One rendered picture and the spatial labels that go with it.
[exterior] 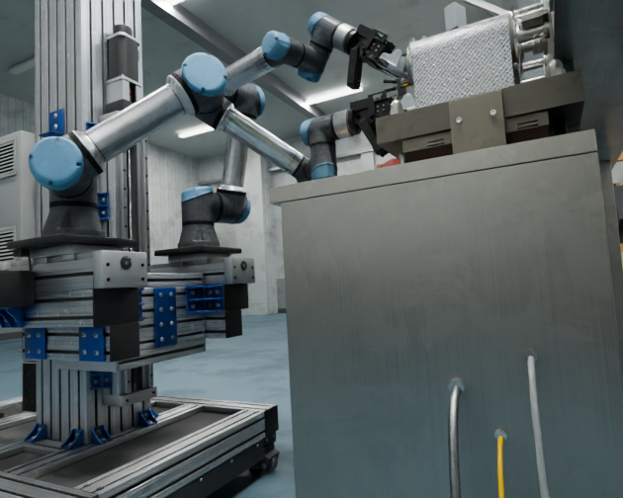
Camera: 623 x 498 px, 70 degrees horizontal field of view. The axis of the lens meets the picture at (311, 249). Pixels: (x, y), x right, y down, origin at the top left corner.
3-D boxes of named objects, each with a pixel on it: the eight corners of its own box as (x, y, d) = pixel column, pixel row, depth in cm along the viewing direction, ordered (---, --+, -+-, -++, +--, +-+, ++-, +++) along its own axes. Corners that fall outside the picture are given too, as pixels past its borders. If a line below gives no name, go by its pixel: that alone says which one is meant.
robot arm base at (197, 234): (168, 250, 161) (167, 222, 162) (197, 252, 174) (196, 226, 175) (201, 246, 154) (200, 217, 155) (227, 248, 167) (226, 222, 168)
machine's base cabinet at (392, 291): (475, 370, 319) (465, 250, 326) (578, 373, 289) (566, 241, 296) (297, 590, 98) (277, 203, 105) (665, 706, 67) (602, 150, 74)
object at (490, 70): (418, 140, 116) (413, 72, 118) (517, 121, 105) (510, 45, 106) (417, 140, 116) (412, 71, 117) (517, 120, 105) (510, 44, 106)
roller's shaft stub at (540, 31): (518, 49, 113) (517, 33, 113) (550, 41, 110) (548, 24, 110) (517, 41, 109) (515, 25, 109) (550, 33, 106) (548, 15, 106)
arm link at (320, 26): (315, 41, 143) (326, 14, 140) (340, 54, 139) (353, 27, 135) (301, 35, 137) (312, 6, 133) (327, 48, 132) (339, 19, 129)
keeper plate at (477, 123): (454, 156, 92) (450, 105, 93) (507, 147, 87) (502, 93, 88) (452, 153, 90) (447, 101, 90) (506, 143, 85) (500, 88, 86)
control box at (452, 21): (453, 40, 178) (451, 16, 179) (467, 32, 173) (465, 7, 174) (442, 35, 174) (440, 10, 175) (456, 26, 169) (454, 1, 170)
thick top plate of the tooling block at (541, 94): (399, 160, 114) (397, 136, 115) (579, 125, 95) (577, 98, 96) (377, 144, 100) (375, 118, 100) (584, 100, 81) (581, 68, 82)
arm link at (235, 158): (202, 219, 175) (220, 76, 167) (234, 222, 185) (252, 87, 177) (218, 225, 166) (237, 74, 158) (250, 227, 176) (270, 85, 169)
